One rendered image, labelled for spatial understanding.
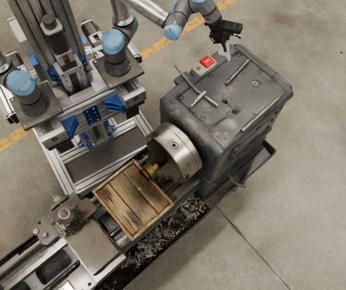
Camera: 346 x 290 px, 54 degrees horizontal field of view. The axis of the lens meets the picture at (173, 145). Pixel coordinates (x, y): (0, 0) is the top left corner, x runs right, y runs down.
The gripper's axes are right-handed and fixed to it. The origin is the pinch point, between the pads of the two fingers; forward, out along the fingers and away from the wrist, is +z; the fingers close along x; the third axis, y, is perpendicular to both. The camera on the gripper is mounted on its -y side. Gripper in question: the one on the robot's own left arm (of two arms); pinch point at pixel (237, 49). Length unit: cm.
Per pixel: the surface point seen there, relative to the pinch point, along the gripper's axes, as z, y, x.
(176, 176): 21, 19, 63
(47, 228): 5, 71, 113
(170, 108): 2.8, 26.2, 34.1
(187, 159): 17, 13, 54
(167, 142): 6, 20, 52
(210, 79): 8.9, 16.8, 10.2
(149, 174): 13, 29, 67
